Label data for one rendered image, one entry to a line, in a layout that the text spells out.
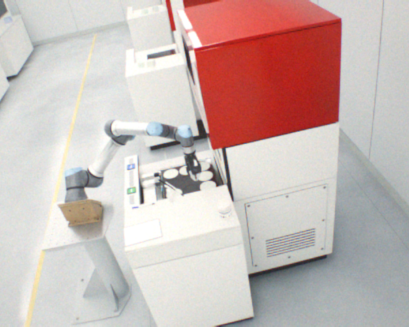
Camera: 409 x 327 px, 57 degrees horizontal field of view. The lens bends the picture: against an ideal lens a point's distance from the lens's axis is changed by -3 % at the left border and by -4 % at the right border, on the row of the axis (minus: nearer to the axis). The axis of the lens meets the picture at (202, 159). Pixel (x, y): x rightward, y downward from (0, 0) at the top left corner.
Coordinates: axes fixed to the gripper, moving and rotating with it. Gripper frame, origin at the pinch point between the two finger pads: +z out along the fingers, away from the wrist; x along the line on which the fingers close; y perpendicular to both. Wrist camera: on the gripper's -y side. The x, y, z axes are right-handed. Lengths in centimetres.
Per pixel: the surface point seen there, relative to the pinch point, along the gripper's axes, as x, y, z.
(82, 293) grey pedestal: 105, 29, 100
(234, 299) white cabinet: -3, -39, 69
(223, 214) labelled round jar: -6.8, -34.6, 0.5
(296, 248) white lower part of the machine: -59, -9, 78
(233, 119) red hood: -25.7, -7.4, -37.4
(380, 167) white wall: -171, 53, 86
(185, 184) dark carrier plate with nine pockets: 6.4, 12.8, 11.3
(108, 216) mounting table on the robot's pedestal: 59, 13, 19
